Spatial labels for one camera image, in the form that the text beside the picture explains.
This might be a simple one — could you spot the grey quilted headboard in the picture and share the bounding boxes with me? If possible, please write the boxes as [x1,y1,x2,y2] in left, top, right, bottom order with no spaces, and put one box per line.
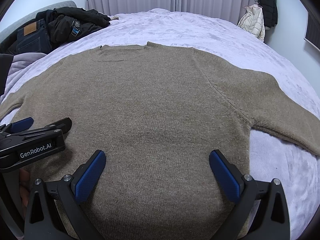
[1,1,77,42]

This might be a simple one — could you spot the brown knit sweater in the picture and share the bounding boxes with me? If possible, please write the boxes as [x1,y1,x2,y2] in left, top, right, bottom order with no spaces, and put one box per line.
[1,43,319,239]

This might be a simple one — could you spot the light purple folded blanket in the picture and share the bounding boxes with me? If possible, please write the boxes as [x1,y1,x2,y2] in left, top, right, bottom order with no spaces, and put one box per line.
[1,53,46,102]

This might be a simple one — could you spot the cream puffer jacket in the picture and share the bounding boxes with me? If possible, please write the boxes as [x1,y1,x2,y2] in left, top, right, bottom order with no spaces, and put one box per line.
[237,4,265,42]

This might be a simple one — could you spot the dark blue jeans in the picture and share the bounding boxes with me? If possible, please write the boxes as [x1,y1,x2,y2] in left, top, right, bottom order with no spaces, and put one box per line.
[16,19,52,54]

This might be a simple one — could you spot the wall mounted monitor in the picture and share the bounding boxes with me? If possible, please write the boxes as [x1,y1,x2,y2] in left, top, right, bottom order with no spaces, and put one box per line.
[304,13,320,50]

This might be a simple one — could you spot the black jacket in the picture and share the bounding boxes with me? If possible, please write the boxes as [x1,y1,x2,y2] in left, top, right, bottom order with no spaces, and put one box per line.
[1,7,111,55]

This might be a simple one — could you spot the black hanging coat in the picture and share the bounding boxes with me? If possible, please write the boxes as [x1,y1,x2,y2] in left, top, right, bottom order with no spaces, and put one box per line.
[258,0,278,29]

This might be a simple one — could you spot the lavender fleece blanket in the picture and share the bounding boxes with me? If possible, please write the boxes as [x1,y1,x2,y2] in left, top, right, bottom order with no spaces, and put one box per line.
[1,9,319,239]

